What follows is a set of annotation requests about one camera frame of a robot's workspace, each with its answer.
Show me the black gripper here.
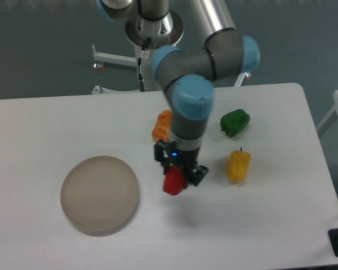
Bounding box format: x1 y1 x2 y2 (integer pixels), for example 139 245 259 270
154 140 208 189

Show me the red bell pepper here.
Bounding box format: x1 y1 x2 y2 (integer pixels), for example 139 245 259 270
163 165 185 196

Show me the yellow bell pepper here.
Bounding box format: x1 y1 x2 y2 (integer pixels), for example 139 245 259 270
226 147 251 183

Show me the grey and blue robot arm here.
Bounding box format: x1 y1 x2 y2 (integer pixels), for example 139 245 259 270
96 1 260 195

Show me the green bell pepper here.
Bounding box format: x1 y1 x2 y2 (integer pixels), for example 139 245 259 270
220 109 251 138

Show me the beige round plate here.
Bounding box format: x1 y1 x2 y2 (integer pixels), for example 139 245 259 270
60 156 140 237

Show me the orange braided bread loaf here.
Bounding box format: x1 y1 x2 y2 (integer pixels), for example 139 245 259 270
152 110 172 142

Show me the black cable on pedestal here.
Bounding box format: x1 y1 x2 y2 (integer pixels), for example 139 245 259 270
136 37 151 92

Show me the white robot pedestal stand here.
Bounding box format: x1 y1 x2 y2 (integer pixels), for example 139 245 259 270
92 1 260 92

